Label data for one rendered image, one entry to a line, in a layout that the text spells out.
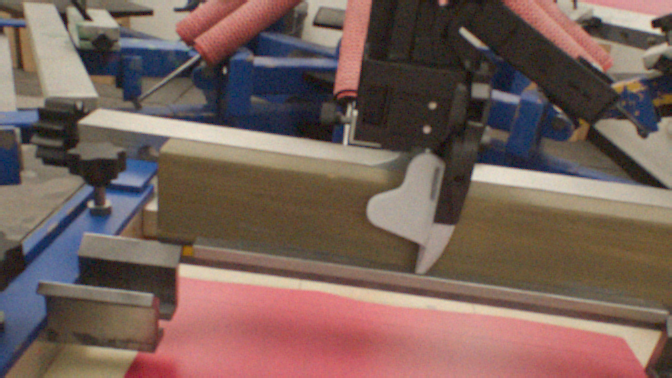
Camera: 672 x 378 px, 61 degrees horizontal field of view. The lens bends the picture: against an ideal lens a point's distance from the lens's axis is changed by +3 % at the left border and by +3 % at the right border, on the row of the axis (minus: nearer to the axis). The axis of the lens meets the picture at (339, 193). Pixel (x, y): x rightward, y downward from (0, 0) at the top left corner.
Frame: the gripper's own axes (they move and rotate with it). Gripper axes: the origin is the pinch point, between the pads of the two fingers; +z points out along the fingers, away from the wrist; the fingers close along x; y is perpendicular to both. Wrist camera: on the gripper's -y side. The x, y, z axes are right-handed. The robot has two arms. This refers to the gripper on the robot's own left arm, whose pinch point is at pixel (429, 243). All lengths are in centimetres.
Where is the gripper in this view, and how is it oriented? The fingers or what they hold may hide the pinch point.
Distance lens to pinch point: 43.2
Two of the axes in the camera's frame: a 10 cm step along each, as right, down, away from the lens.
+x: -0.3, 4.3, -9.0
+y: -9.9, -1.4, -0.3
